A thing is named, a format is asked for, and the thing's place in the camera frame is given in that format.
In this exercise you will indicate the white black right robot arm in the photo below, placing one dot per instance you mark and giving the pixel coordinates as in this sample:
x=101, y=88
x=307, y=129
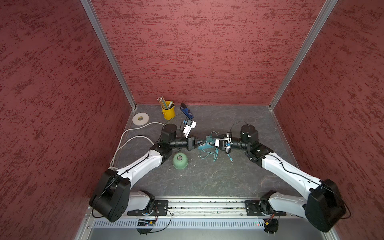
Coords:
x=320, y=202

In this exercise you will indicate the teal power strip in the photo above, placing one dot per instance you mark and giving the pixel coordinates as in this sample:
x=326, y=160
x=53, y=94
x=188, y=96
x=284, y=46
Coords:
x=207, y=145

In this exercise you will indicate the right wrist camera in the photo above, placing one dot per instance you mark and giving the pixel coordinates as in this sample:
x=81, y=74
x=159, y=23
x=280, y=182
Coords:
x=228, y=142

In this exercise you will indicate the corner aluminium post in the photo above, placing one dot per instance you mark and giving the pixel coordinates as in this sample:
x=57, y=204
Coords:
x=97, y=26
x=317, y=26

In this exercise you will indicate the yellow pencil cup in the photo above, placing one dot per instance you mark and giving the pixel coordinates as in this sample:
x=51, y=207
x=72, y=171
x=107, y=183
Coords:
x=169, y=111

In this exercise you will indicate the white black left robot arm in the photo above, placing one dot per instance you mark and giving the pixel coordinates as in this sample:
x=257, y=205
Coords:
x=113, y=197

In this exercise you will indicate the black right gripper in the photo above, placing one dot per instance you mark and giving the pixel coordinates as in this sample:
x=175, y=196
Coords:
x=217, y=145

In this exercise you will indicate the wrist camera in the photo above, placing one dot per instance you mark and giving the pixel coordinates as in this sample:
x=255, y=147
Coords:
x=188, y=125
x=228, y=142

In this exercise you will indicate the colored pencils bundle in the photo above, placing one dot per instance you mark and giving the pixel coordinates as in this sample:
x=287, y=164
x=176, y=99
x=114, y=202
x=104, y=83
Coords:
x=163, y=103

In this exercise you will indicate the left corner aluminium post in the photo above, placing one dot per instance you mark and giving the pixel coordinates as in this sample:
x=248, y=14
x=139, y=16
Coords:
x=97, y=26

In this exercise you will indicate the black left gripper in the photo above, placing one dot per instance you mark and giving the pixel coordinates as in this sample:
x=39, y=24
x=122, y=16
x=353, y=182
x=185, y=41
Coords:
x=191, y=143

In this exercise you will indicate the green meat grinder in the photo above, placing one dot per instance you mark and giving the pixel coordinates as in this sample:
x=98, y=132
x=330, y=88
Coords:
x=180, y=161

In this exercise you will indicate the blue black stapler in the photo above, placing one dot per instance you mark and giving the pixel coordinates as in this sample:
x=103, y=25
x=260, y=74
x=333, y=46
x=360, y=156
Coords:
x=186, y=111

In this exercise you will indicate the teal usb charger adapter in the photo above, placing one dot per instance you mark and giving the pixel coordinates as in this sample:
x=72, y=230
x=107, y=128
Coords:
x=210, y=140

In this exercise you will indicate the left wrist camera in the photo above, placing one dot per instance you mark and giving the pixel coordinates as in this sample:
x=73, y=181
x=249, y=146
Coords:
x=188, y=125

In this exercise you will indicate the white tape roll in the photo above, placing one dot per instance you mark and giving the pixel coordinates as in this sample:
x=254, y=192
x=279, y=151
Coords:
x=140, y=119

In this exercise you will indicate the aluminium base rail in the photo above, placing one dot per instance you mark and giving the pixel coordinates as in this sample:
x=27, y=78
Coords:
x=208, y=213

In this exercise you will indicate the right corner aluminium post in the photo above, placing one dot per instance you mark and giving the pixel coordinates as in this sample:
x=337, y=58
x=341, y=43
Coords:
x=317, y=26

